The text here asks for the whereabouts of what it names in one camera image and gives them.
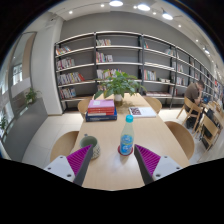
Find large grey bookshelf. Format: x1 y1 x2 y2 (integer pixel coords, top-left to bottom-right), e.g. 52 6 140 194
54 31 223 111

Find round red coaster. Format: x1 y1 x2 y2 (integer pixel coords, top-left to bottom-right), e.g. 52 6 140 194
117 145 134 156

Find potted plant by window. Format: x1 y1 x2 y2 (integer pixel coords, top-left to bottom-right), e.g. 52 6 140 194
25 88 39 105

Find seated person in brown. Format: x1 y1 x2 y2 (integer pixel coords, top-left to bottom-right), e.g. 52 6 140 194
184 80 205 128

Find wooden chair far left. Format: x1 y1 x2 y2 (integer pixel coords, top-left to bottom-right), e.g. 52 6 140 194
78 99 90 117

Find folding wooden chair nearer right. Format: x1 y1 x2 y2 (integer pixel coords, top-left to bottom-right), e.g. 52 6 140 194
196 115 219 150

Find wooden chair near right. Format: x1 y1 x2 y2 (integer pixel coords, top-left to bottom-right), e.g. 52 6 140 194
165 121 195 159

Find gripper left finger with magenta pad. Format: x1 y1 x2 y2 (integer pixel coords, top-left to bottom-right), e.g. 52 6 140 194
44 145 93 186

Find wooden chair near left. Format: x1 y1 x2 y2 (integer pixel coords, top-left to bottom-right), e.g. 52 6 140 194
50 131 79 161

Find open magazine on table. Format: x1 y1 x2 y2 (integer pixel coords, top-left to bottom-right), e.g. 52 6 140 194
129 107 157 118

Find potted green plant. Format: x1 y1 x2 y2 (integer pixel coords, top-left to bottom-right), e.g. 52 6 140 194
94 71 146 106

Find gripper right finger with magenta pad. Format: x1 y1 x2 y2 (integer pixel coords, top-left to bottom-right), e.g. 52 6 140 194
134 144 182 185

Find red book in stack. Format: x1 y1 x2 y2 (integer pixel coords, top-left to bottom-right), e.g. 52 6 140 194
88 107 115 116

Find dark blue bottom book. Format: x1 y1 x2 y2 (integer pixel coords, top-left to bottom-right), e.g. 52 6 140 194
85 108 117 122

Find wooden chair far right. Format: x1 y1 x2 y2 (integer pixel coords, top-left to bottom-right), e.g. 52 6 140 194
144 96 162 113

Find folding wooden chair with person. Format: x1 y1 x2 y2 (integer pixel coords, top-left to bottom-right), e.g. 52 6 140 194
180 97 201 132

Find pink book on top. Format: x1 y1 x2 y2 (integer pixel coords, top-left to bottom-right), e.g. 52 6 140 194
88 99 114 109

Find clear bottle with blue cap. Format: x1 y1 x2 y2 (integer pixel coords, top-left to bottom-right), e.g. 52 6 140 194
120 115 134 156

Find grey-green patterned mug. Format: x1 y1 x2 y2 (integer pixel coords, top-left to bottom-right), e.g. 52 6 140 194
80 134 101 159

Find long wooden table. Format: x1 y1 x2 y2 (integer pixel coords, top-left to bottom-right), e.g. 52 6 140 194
77 94 189 190

